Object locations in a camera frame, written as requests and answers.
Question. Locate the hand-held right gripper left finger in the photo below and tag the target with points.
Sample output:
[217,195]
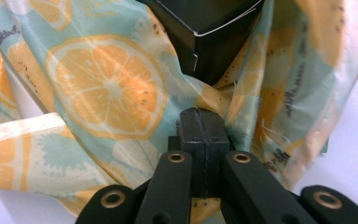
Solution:
[189,140]

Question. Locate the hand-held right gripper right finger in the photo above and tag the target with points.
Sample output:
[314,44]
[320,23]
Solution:
[216,140]

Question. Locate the orange slice print bag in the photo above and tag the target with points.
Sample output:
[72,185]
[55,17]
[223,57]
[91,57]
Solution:
[105,93]

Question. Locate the black cardboard box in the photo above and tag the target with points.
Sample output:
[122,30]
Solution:
[211,40]

